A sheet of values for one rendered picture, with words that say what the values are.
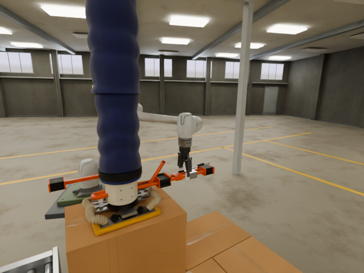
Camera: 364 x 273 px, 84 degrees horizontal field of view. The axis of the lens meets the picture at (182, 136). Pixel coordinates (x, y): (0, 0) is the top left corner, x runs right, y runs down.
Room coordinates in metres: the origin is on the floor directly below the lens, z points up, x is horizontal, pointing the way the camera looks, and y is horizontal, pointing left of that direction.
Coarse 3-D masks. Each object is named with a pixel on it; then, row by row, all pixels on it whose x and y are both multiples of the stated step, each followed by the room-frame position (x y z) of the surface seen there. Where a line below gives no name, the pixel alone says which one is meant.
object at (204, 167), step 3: (204, 165) 1.38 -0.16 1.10; (207, 165) 1.38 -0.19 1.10; (210, 165) 1.38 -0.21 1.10; (201, 168) 1.34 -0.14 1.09; (204, 168) 1.31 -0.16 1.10; (207, 168) 1.32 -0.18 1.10; (210, 168) 1.34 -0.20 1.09; (213, 168) 1.35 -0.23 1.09; (204, 171) 1.31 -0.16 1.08; (207, 171) 1.33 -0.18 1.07; (210, 171) 1.34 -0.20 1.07; (213, 171) 1.34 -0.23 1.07; (204, 174) 1.31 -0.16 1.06; (207, 174) 1.32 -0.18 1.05
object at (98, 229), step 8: (144, 208) 1.03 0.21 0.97; (112, 216) 0.91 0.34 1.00; (120, 216) 0.95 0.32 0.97; (136, 216) 0.95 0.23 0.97; (144, 216) 0.96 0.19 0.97; (152, 216) 0.98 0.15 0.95; (96, 224) 0.88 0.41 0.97; (112, 224) 0.88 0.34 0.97; (120, 224) 0.89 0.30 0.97; (128, 224) 0.91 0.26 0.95; (96, 232) 0.83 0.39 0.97; (104, 232) 0.84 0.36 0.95
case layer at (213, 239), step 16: (192, 224) 1.48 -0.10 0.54; (208, 224) 1.49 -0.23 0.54; (224, 224) 1.49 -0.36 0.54; (192, 240) 1.30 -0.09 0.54; (208, 240) 1.30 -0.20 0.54; (224, 240) 1.30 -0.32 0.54; (240, 240) 1.30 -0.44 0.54; (256, 240) 1.30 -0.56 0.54; (192, 256) 1.15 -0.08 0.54; (208, 256) 1.15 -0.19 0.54; (224, 256) 1.15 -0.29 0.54; (240, 256) 1.15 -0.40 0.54; (256, 256) 1.16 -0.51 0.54; (272, 256) 1.16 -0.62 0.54; (192, 272) 1.02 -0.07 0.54; (208, 272) 1.03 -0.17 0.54; (224, 272) 1.03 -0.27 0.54; (240, 272) 1.03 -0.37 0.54; (256, 272) 1.03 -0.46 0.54; (272, 272) 1.03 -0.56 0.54; (288, 272) 1.03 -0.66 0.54
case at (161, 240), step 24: (72, 216) 0.98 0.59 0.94; (168, 216) 0.99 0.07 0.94; (72, 240) 0.80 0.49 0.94; (96, 240) 0.80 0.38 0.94; (120, 240) 0.84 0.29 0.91; (144, 240) 0.90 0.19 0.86; (168, 240) 0.97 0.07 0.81; (72, 264) 0.74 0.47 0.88; (96, 264) 0.79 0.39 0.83; (120, 264) 0.84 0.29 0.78; (144, 264) 0.90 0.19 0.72; (168, 264) 0.97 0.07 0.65
